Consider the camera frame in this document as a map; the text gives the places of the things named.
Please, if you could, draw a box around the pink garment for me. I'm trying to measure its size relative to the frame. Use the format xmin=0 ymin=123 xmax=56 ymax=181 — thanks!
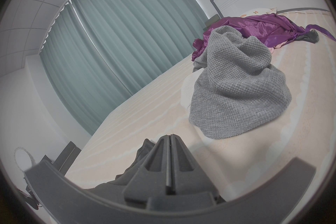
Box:
xmin=268 ymin=40 xmax=286 ymax=54

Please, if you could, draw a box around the white printed pillow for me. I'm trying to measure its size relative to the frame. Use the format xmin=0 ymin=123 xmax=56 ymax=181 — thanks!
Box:
xmin=240 ymin=7 xmax=278 ymax=18

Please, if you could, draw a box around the grey knit garment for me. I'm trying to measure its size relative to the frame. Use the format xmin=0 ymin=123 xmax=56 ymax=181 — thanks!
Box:
xmin=188 ymin=26 xmax=292 ymax=139

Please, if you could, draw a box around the bed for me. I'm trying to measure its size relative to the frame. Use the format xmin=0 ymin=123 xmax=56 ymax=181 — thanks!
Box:
xmin=64 ymin=0 xmax=336 ymax=204

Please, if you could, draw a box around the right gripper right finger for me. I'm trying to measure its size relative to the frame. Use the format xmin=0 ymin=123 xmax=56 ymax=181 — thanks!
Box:
xmin=171 ymin=134 xmax=220 ymax=204

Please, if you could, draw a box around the black garment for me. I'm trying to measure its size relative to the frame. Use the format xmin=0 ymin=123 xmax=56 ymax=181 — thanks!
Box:
xmin=87 ymin=139 xmax=155 ymax=190

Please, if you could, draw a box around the grey bedside table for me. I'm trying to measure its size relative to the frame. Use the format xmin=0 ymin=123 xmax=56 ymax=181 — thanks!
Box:
xmin=203 ymin=14 xmax=219 ymax=32

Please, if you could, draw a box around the dark grey garment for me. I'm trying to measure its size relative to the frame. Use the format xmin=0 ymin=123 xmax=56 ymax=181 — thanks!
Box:
xmin=297 ymin=29 xmax=319 ymax=43

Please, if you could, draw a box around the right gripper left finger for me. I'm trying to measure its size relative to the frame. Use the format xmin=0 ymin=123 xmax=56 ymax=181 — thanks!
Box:
xmin=123 ymin=134 xmax=171 ymax=205

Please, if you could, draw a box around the blue-green curtain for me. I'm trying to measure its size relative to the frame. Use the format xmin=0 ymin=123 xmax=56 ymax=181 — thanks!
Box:
xmin=39 ymin=4 xmax=132 ymax=137
xmin=71 ymin=0 xmax=209 ymax=97

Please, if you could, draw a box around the purple satin garment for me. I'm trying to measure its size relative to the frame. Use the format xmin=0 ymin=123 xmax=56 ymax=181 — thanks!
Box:
xmin=192 ymin=13 xmax=336 ymax=62

